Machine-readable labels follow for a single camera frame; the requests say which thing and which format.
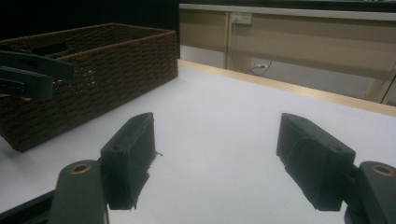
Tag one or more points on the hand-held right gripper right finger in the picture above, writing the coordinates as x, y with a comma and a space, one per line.
314, 161

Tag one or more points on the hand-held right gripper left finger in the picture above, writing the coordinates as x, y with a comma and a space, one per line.
127, 161

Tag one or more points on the brown woven basket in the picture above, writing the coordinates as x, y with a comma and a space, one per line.
118, 71

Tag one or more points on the dark curtain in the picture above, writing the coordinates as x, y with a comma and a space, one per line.
77, 12

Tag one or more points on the white wall socket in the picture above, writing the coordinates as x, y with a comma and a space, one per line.
241, 18

